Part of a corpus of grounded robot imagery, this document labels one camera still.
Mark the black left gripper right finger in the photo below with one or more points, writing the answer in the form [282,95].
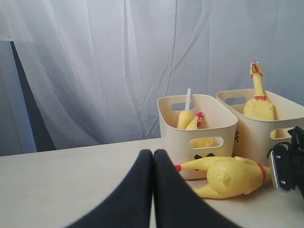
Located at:
[176,204]

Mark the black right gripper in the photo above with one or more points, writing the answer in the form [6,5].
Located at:
[294,164]

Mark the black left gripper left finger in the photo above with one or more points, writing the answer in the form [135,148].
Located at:
[129,205]

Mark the whole rubber chicken front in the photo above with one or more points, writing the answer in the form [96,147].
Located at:
[259,107]

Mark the whole rubber chicken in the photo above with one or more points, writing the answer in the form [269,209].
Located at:
[228,176]
[259,107]

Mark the headless rubber chicken body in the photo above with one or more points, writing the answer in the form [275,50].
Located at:
[198,140]

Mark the rubber chicken head with tube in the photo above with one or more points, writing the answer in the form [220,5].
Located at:
[185,116]

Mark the cream bin marked O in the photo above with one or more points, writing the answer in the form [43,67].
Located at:
[254,138]

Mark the cream bin marked X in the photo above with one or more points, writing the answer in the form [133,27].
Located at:
[218,123]

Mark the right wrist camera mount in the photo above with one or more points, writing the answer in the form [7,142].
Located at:
[281,167]

